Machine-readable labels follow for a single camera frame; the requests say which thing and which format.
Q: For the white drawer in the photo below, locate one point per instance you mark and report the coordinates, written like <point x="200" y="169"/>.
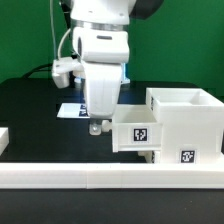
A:
<point x="134" y="128"/>
<point x="151" y="157"/>

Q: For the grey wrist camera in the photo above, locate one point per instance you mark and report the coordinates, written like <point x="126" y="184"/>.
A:
<point x="62" y="67"/>

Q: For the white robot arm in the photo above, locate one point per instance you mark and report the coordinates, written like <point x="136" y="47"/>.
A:
<point x="110" y="15"/>

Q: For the white L-shaped border wall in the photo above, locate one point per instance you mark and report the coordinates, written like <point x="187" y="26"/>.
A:
<point x="121" y="176"/>

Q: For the white drawer front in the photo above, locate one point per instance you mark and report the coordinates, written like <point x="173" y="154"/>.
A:
<point x="151" y="157"/>

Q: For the white drawer cabinet box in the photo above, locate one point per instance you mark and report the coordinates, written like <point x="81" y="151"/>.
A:
<point x="192" y="124"/>

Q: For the white sheet with markers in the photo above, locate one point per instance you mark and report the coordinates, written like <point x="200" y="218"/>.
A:
<point x="72" y="110"/>

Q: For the white block at left edge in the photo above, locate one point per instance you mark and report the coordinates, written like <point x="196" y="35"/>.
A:
<point x="4" y="139"/>

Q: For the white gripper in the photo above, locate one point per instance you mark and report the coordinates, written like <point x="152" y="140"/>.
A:
<point x="102" y="54"/>

